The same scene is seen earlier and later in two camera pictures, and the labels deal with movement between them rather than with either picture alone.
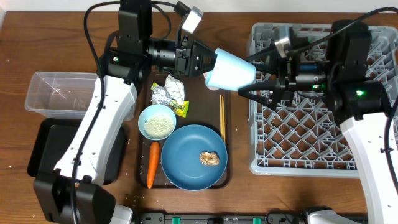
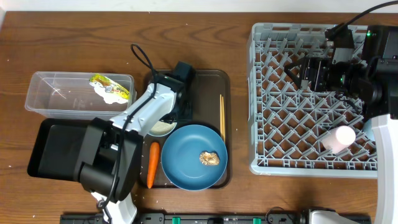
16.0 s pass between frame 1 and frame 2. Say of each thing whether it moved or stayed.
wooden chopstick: stayed
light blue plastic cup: moved
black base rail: stayed
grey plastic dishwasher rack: stayed
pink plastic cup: moved
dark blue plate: stayed
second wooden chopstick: stayed
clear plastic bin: stayed
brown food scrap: stayed
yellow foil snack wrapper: moved
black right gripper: moved
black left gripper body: moved
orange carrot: stayed
